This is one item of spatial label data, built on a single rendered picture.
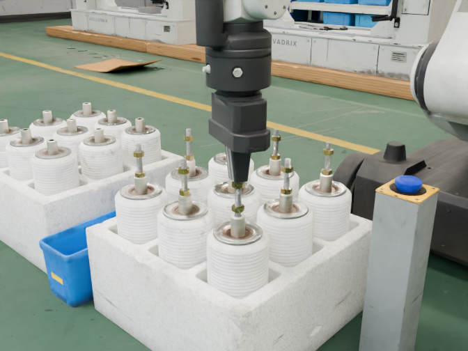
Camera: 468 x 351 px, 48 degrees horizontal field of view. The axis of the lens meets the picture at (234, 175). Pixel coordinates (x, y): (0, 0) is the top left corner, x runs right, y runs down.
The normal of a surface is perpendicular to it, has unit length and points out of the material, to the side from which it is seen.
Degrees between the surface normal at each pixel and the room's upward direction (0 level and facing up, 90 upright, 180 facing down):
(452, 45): 47
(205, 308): 90
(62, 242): 88
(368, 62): 90
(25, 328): 0
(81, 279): 92
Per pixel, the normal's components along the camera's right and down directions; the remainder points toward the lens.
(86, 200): 0.73, 0.25
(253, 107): 0.41, 0.33
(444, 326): 0.00, -0.93
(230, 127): -0.91, 0.15
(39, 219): -0.68, 0.27
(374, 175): -0.50, -0.47
